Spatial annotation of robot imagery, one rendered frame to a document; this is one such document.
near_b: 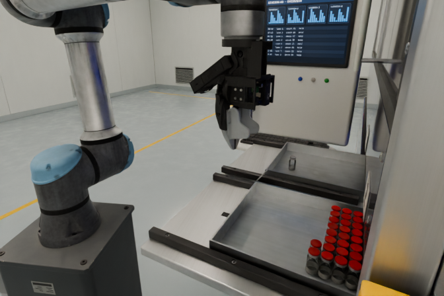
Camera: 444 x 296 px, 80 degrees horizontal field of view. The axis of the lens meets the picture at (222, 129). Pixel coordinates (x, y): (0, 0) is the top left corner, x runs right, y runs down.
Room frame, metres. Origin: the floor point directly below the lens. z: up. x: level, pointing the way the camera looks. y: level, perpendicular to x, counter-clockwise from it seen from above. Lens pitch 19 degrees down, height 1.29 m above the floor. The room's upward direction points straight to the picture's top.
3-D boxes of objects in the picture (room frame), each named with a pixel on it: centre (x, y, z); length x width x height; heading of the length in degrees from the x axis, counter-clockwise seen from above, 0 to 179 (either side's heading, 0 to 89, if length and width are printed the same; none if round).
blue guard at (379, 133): (1.17, -0.65, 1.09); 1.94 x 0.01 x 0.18; 153
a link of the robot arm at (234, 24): (0.50, -0.04, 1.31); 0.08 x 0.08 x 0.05
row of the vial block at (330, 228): (0.45, -0.22, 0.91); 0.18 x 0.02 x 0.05; 153
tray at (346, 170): (0.77, -0.34, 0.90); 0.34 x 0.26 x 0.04; 63
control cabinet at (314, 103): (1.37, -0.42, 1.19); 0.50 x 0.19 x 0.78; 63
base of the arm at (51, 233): (0.62, 0.42, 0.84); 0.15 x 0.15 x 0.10
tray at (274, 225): (0.47, -0.19, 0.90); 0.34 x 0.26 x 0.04; 63
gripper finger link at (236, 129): (0.48, -0.03, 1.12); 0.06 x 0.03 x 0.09; 53
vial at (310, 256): (0.39, -0.17, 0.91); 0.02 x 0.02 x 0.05
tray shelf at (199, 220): (0.65, -0.20, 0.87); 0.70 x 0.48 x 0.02; 153
